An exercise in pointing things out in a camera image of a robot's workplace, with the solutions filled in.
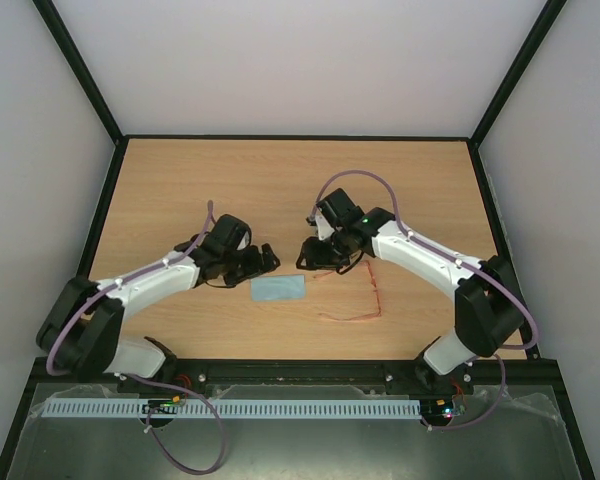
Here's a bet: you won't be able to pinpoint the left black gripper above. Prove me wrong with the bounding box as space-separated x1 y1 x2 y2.
222 243 280 287

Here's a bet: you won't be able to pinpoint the blue cleaning cloth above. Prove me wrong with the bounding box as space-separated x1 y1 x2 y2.
250 274 306 302

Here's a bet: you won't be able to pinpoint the red thin frame sunglasses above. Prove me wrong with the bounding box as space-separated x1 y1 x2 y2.
307 260 382 322

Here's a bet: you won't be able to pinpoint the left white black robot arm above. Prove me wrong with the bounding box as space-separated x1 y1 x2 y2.
36 214 280 381

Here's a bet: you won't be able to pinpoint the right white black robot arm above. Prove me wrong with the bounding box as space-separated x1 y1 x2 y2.
296 188 525 392

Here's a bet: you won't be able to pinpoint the left circuit board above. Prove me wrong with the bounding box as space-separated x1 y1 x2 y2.
140 396 187 415

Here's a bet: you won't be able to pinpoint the circuit board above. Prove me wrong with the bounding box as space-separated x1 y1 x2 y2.
420 395 467 419
140 396 187 415

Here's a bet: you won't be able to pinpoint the right circuit board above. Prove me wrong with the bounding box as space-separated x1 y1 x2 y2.
420 395 467 419

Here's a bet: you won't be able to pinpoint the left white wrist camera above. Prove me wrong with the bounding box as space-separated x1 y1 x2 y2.
236 233 252 251

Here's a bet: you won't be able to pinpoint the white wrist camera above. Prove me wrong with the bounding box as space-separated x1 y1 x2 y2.
306 206 335 242
236 233 252 251

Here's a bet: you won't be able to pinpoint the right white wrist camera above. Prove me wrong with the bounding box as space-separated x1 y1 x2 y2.
306 206 335 242

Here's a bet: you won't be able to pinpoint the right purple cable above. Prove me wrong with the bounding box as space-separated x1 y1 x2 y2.
315 170 539 431

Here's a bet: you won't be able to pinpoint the black aluminium frame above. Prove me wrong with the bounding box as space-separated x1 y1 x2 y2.
0 0 597 480

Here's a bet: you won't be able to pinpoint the light blue slotted cable duct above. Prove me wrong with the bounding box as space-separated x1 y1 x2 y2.
41 398 421 420

